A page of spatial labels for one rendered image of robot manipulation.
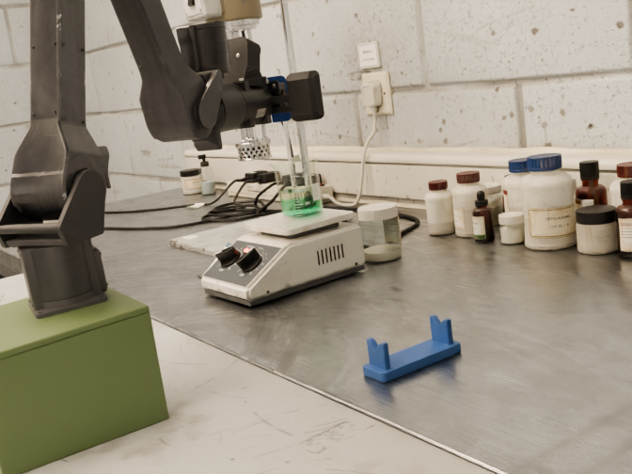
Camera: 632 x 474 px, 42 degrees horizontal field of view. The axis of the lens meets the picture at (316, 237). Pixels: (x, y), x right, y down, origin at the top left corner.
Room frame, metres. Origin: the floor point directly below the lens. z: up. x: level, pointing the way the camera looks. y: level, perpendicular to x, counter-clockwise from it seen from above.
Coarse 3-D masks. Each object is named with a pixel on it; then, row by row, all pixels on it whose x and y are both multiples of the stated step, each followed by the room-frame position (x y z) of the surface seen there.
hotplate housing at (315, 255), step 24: (240, 240) 1.15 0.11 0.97; (264, 240) 1.11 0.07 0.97; (288, 240) 1.08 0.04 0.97; (312, 240) 1.08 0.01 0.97; (336, 240) 1.10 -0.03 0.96; (360, 240) 1.13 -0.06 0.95; (288, 264) 1.05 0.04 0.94; (312, 264) 1.08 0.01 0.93; (336, 264) 1.10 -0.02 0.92; (360, 264) 1.13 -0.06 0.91; (216, 288) 1.08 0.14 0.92; (240, 288) 1.04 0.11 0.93; (264, 288) 1.03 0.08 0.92; (288, 288) 1.06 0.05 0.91
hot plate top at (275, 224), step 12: (276, 216) 1.18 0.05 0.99; (324, 216) 1.12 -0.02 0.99; (336, 216) 1.11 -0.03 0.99; (348, 216) 1.12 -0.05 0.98; (252, 228) 1.14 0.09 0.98; (264, 228) 1.11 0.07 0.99; (276, 228) 1.09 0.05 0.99; (288, 228) 1.08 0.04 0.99; (300, 228) 1.08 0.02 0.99; (312, 228) 1.09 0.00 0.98
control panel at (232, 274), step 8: (240, 248) 1.12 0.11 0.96; (256, 248) 1.10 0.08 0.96; (264, 248) 1.08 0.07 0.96; (272, 248) 1.07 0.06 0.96; (280, 248) 1.06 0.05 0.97; (240, 256) 1.10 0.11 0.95; (264, 256) 1.07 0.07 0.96; (272, 256) 1.05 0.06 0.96; (216, 264) 1.12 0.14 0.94; (232, 264) 1.10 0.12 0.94; (264, 264) 1.05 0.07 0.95; (208, 272) 1.12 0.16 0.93; (216, 272) 1.10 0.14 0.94; (224, 272) 1.09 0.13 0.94; (232, 272) 1.08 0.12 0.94; (240, 272) 1.06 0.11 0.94; (248, 272) 1.05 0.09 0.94; (256, 272) 1.04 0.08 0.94; (224, 280) 1.07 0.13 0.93; (232, 280) 1.06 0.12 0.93; (240, 280) 1.04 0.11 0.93; (248, 280) 1.03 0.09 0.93
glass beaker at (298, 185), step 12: (276, 168) 1.14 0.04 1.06; (288, 168) 1.12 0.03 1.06; (300, 168) 1.12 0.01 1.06; (312, 168) 1.13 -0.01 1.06; (276, 180) 1.14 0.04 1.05; (288, 180) 1.13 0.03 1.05; (300, 180) 1.12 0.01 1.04; (312, 180) 1.13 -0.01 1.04; (288, 192) 1.13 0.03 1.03; (300, 192) 1.12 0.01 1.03; (312, 192) 1.13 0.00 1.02; (288, 204) 1.13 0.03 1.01; (300, 204) 1.12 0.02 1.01; (312, 204) 1.13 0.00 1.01; (288, 216) 1.13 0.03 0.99; (300, 216) 1.12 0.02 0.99; (312, 216) 1.13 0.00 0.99
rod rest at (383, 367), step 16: (432, 320) 0.78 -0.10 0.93; (448, 320) 0.76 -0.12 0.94; (432, 336) 0.78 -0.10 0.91; (448, 336) 0.76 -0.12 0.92; (368, 352) 0.74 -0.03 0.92; (384, 352) 0.72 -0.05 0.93; (400, 352) 0.76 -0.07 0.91; (416, 352) 0.76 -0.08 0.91; (432, 352) 0.75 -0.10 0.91; (448, 352) 0.76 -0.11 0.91; (368, 368) 0.73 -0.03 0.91; (384, 368) 0.72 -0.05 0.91; (400, 368) 0.72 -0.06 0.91; (416, 368) 0.73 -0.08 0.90
